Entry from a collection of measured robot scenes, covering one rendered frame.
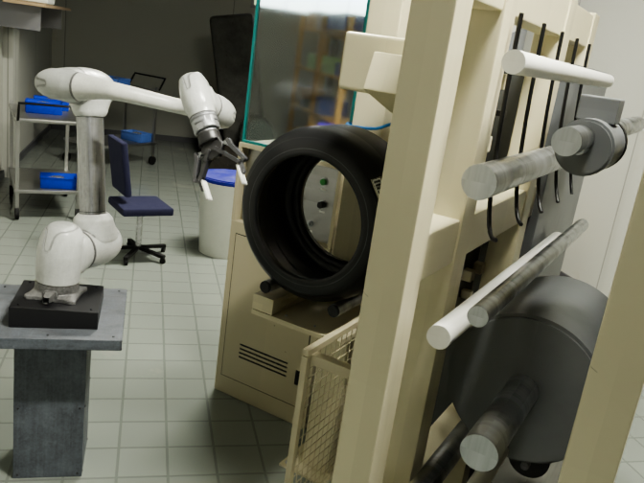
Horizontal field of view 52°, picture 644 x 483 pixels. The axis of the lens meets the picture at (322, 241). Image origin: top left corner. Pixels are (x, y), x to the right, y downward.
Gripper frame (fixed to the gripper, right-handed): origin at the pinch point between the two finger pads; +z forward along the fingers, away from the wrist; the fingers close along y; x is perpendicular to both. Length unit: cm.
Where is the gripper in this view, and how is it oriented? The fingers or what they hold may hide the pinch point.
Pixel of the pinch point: (225, 189)
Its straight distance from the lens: 219.7
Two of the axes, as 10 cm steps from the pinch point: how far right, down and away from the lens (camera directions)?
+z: 3.2, 9.3, -1.6
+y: 8.8, -3.5, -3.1
